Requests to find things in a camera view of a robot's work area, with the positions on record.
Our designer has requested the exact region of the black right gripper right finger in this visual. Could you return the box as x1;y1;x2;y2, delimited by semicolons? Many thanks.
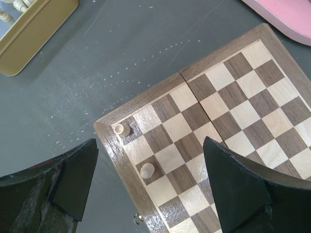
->
203;137;311;233

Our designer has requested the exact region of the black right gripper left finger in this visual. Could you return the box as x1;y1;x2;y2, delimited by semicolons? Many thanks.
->
0;138;98;233

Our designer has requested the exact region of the white rook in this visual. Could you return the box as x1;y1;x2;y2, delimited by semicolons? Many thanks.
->
113;124;131;137

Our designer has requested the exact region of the white pawn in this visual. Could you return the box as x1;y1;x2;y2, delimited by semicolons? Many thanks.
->
140;163;155;179

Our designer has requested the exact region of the wooden chess board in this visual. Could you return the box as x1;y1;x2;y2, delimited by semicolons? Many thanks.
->
94;23;311;233

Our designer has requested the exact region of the white chess piece in tin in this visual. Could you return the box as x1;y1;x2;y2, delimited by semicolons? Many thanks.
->
13;0;35;13
0;9;13;23

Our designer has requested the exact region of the gold metal tin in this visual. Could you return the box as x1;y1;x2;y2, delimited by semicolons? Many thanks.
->
0;0;79;77

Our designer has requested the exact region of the pink three-tier shelf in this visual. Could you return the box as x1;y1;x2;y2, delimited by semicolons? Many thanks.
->
243;0;311;46

